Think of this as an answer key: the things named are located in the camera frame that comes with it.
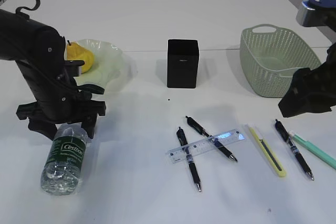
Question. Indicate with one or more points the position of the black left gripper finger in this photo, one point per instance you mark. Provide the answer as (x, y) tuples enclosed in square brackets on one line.
[(88, 123), (47, 129)]

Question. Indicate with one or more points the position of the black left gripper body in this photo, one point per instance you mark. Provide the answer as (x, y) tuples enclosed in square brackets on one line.
[(58, 97)]

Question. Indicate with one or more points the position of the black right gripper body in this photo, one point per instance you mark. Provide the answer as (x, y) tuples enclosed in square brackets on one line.
[(311, 91)]

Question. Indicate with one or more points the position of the clear water bottle green label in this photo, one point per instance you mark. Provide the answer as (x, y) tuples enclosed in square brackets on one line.
[(61, 174)]

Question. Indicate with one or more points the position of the yellow pear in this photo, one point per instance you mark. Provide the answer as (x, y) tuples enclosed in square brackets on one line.
[(76, 52)]

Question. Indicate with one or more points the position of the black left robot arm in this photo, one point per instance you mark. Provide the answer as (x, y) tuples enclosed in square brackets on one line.
[(38, 51)]

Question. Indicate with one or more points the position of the black gel pen right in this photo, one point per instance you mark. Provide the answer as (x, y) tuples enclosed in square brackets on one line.
[(298, 156)]

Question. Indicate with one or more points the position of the black gel pen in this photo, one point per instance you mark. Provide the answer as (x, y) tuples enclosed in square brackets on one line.
[(192, 123), (298, 156), (192, 167)]

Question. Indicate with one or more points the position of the green woven plastic basket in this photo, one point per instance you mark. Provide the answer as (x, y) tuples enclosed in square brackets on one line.
[(270, 55)]

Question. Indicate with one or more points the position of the pale green ruffled glass plate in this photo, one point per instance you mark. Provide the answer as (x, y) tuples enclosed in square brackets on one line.
[(107, 65)]

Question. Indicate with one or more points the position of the mint green utility knife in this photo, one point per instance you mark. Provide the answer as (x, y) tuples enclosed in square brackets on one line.
[(313, 149)]

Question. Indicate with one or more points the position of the yellow utility knife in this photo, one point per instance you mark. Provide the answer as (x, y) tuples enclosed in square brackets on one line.
[(267, 151)]

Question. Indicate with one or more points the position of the clear plastic ruler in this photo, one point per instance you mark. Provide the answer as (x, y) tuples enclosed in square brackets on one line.
[(205, 145)]

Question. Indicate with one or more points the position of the black gel pen left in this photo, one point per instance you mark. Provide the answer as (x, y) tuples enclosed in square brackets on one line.
[(192, 167)]

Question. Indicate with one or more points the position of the black gel pen middle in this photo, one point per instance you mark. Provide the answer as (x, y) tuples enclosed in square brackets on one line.
[(192, 123)]

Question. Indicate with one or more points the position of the black square pen holder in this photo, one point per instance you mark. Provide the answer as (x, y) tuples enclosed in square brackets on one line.
[(182, 63)]

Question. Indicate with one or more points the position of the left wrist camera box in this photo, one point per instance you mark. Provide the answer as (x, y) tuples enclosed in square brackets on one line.
[(73, 67)]

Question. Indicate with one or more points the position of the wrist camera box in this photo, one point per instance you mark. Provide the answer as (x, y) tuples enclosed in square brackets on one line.
[(315, 13), (73, 67)]

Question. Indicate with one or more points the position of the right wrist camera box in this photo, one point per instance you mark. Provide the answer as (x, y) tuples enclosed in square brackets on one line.
[(315, 13)]

